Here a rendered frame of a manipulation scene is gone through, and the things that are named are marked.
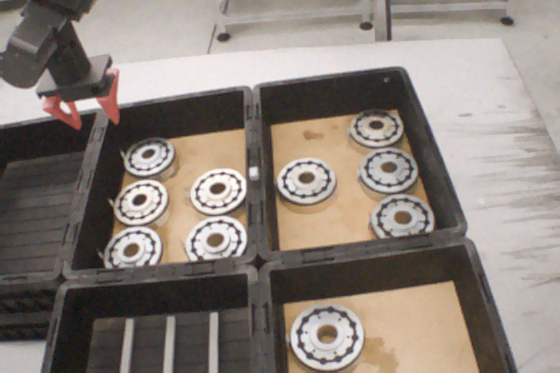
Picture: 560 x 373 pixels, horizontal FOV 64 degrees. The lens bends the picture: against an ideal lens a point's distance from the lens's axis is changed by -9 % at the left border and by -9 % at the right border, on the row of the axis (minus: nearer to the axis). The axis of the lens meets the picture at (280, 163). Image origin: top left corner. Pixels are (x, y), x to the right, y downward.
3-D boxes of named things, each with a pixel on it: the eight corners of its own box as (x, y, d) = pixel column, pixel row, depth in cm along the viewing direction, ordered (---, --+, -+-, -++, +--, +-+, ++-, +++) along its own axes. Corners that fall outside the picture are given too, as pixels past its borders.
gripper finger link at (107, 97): (127, 135, 69) (103, 85, 62) (82, 141, 69) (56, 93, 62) (135, 104, 73) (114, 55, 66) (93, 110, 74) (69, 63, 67)
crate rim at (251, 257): (110, 114, 97) (106, 105, 95) (253, 93, 96) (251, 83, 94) (66, 287, 69) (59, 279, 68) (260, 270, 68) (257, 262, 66)
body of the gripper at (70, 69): (105, 91, 63) (84, 46, 57) (39, 103, 63) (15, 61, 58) (115, 63, 67) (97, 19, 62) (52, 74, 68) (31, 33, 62)
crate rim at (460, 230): (253, 93, 96) (251, 83, 94) (404, 74, 94) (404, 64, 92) (260, 270, 68) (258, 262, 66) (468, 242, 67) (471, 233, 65)
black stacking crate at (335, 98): (261, 129, 102) (253, 86, 94) (401, 111, 101) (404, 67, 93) (271, 300, 75) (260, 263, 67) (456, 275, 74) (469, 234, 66)
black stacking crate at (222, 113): (126, 147, 104) (107, 108, 96) (260, 129, 102) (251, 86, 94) (93, 314, 77) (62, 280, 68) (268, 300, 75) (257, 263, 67)
